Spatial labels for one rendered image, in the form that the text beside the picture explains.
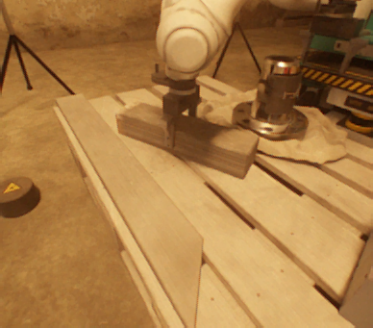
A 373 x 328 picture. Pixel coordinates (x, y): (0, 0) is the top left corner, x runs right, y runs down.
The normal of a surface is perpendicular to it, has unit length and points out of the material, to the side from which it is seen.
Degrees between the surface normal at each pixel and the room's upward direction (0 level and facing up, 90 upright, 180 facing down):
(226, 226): 0
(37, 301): 0
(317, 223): 0
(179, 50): 96
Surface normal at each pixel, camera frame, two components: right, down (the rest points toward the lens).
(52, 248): 0.03, -0.83
